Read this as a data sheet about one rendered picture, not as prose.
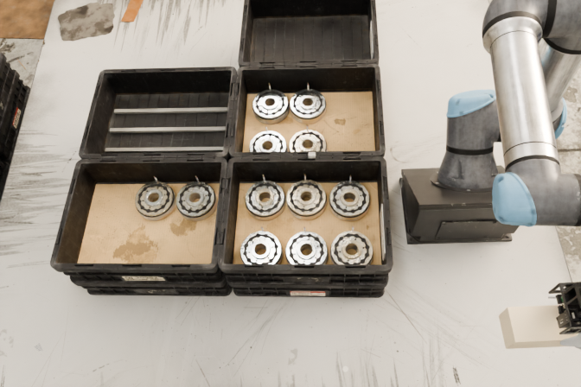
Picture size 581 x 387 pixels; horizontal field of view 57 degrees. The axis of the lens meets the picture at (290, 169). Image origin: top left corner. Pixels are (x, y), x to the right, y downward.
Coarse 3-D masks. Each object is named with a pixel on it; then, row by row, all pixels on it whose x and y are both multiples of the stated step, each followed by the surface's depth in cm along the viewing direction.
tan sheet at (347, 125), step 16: (288, 96) 158; (336, 96) 156; (352, 96) 156; (368, 96) 156; (336, 112) 154; (352, 112) 153; (368, 112) 153; (256, 128) 153; (272, 128) 152; (288, 128) 152; (304, 128) 152; (320, 128) 151; (336, 128) 151; (352, 128) 151; (368, 128) 150; (288, 144) 149; (336, 144) 148; (352, 144) 148; (368, 144) 148
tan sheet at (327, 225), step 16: (240, 192) 143; (368, 192) 140; (240, 208) 141; (368, 208) 138; (240, 224) 138; (256, 224) 138; (272, 224) 138; (288, 224) 138; (304, 224) 137; (320, 224) 137; (336, 224) 137; (352, 224) 136; (368, 224) 136; (240, 240) 136; (288, 240) 135
